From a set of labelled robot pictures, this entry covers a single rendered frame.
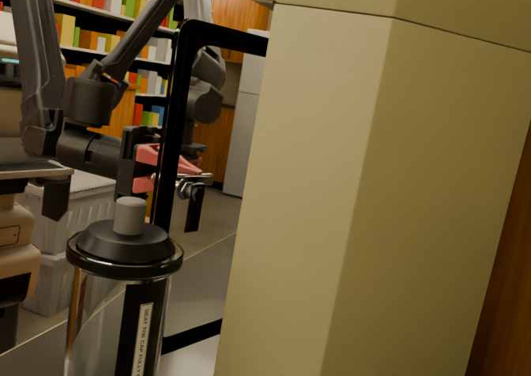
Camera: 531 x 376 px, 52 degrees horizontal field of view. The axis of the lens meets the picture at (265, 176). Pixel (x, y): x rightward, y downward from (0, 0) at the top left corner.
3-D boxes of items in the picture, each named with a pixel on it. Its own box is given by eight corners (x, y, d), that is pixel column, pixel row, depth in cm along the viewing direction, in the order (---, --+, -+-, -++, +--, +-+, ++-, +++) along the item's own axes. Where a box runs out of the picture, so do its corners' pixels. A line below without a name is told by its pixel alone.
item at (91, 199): (128, 233, 313) (135, 178, 307) (54, 260, 257) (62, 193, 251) (70, 216, 326) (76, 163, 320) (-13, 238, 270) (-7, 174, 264)
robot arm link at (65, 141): (73, 164, 79) (47, 165, 74) (82, 118, 79) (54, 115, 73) (113, 175, 77) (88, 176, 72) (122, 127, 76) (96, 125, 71)
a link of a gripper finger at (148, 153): (189, 157, 66) (124, 141, 69) (180, 213, 67) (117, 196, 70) (212, 153, 72) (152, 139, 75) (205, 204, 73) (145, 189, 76)
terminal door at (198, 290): (290, 307, 87) (337, 55, 79) (133, 366, 63) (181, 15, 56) (286, 306, 87) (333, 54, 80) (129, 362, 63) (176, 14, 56)
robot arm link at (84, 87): (72, 152, 85) (20, 147, 78) (84, 79, 83) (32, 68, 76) (121, 168, 78) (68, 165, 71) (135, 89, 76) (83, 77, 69)
